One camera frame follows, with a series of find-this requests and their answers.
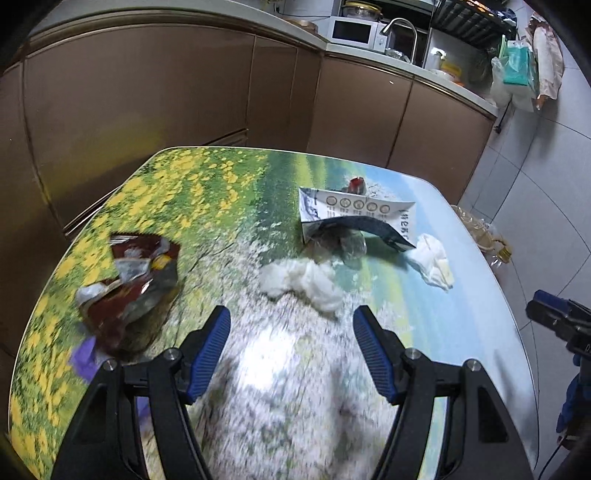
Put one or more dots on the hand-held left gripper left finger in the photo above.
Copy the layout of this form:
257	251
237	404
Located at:
210	357

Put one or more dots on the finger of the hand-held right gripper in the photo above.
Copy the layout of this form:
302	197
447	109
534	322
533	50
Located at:
551	311

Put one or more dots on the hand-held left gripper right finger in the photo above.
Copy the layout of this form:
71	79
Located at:
376	357

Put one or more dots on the red snack wrapper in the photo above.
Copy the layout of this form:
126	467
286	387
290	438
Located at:
134	286

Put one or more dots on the white tissue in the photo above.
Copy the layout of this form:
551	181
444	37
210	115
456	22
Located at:
300	281
431	261

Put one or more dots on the clear plastic wrapper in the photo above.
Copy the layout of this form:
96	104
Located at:
341	244

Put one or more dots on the purple foil wrapper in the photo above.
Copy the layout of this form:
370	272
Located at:
85	362

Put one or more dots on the white blue paper carton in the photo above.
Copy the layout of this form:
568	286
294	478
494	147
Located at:
360	214

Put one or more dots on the plastic bottles on floor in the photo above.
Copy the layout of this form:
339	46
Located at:
478	226

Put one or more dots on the small red wrapper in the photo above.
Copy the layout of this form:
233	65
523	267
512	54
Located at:
356	184

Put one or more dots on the white hanging plastic bag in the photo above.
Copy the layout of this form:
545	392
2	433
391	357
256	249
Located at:
503	87

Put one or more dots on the teal hanging plastic bag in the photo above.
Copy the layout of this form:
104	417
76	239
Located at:
518	69

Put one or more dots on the brown kitchen cabinets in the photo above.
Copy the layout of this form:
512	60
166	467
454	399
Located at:
231	106

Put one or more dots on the pink hanging cloth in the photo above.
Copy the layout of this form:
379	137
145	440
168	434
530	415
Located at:
547	57

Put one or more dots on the orange yellow food packet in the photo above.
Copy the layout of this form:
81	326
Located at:
451	74

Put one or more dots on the white bottle on counter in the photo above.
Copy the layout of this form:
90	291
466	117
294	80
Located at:
436	57

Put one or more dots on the chrome kitchen faucet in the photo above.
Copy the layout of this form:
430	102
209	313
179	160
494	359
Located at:
401	34

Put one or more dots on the white kitchen countertop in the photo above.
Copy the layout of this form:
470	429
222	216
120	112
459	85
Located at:
323	41

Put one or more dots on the white microwave oven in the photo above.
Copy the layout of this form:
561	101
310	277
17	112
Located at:
353	30

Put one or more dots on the glass pot with lid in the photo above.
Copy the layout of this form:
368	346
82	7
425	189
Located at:
361	9

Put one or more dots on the black wall dish rack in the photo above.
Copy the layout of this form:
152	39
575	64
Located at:
475	21

